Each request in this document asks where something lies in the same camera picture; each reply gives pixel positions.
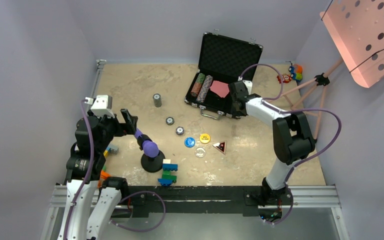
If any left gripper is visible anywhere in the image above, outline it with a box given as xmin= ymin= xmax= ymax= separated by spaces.
xmin=87 ymin=108 xmax=137 ymax=152

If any triangular all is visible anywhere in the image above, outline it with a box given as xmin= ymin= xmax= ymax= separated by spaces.
xmin=212 ymin=140 xmax=227 ymax=155

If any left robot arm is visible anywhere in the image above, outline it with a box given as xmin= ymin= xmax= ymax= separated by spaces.
xmin=57 ymin=109 xmax=138 ymax=240

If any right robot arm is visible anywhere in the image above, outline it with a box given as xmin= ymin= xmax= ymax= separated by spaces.
xmin=228 ymin=81 xmax=315 ymax=206

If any red toy card pack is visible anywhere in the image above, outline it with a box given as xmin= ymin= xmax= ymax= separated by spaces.
xmin=276 ymin=73 xmax=294 ymax=84

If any pink playing card deck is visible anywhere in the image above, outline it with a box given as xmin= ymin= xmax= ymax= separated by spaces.
xmin=210 ymin=80 xmax=230 ymax=98

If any grey toy brick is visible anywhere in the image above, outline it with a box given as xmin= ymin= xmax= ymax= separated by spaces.
xmin=106 ymin=144 xmax=119 ymax=155

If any purple handheld massager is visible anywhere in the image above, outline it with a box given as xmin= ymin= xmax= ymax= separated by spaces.
xmin=134 ymin=128 xmax=160 ymax=158

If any tall grey chip stack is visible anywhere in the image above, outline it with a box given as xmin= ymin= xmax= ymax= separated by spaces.
xmin=152 ymin=93 xmax=162 ymax=108

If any black aluminium poker case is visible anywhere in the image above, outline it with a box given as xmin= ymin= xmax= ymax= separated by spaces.
xmin=184 ymin=32 xmax=264 ymax=120

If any fifty value poker chip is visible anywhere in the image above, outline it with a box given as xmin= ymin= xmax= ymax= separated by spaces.
xmin=165 ymin=116 xmax=175 ymax=126

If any green and red chip row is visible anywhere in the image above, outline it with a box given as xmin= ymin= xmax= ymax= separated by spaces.
xmin=190 ymin=73 xmax=206 ymax=98

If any ten value poker chip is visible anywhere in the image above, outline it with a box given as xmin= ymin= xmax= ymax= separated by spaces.
xmin=175 ymin=126 xmax=185 ymax=136

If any yellow big blind button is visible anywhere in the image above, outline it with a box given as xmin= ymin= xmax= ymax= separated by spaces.
xmin=199 ymin=133 xmax=211 ymax=144

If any orange toy piece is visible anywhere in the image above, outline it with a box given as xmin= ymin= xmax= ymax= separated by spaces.
xmin=100 ymin=170 xmax=111 ymax=181

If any blue dealer button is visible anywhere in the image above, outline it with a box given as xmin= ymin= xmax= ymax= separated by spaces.
xmin=184 ymin=137 xmax=196 ymax=148

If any colourful toy car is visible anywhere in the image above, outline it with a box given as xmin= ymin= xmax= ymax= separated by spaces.
xmin=288 ymin=64 xmax=303 ymax=82

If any blue green toy brick stack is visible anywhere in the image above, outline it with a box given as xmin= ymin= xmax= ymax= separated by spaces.
xmin=158 ymin=159 xmax=178 ymax=187

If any clear plastic button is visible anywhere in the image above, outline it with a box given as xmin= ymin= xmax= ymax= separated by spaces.
xmin=194 ymin=147 xmax=207 ymax=158

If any black base bar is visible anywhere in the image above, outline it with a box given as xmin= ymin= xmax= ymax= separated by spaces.
xmin=119 ymin=185 xmax=293 ymax=218

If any pink music stand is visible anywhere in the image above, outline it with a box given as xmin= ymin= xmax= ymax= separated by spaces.
xmin=292 ymin=0 xmax=384 ymax=126

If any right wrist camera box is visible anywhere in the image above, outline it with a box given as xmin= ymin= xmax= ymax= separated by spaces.
xmin=238 ymin=76 xmax=253 ymax=95

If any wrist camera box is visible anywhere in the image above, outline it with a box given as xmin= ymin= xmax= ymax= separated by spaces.
xmin=84 ymin=95 xmax=116 ymax=118
xmin=238 ymin=76 xmax=253 ymax=95

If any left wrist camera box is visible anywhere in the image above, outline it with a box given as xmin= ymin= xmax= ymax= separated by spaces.
xmin=84 ymin=95 xmax=116 ymax=118

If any aluminium table frame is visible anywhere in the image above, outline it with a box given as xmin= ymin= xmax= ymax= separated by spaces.
xmin=39 ymin=58 xmax=350 ymax=240

